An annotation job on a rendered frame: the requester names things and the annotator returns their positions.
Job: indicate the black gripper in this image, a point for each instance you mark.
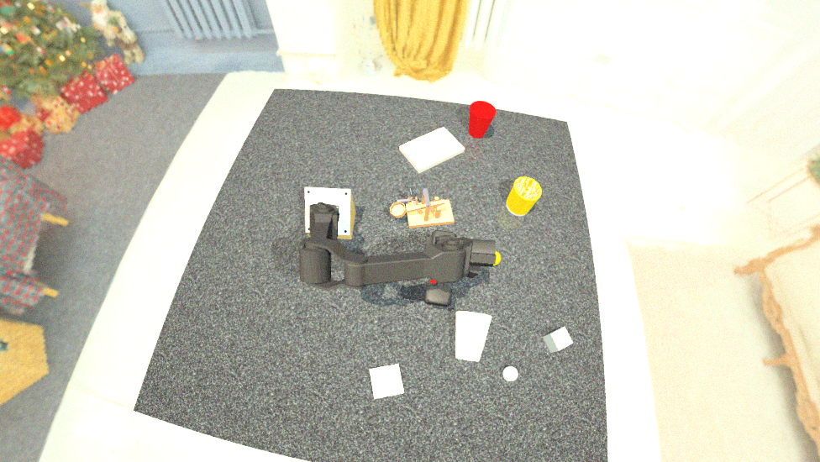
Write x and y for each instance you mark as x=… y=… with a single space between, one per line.
x=438 y=293

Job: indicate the white ball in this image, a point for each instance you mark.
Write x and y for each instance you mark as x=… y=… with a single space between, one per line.
x=510 y=373

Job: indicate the red plastic cup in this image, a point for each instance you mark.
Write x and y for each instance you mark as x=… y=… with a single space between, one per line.
x=481 y=115

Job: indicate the yellow cup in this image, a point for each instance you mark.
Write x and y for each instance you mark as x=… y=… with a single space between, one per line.
x=525 y=192

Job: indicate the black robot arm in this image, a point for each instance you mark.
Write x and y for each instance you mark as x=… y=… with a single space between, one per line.
x=445 y=259

